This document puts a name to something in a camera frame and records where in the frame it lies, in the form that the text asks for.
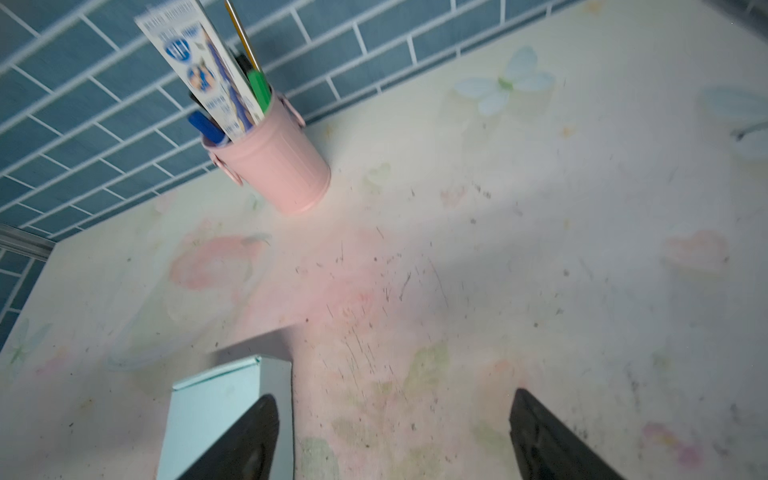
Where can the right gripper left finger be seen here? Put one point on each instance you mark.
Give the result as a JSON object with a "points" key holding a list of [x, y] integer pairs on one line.
{"points": [[246, 450]]}

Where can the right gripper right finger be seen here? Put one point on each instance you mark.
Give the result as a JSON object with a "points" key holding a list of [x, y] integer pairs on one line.
{"points": [[545, 448]]}

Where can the light blue paper box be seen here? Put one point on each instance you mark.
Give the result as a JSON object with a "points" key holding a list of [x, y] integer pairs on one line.
{"points": [[203, 407]]}

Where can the pink pen holder cup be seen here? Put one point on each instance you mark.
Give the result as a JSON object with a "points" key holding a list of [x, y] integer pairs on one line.
{"points": [[276, 159]]}

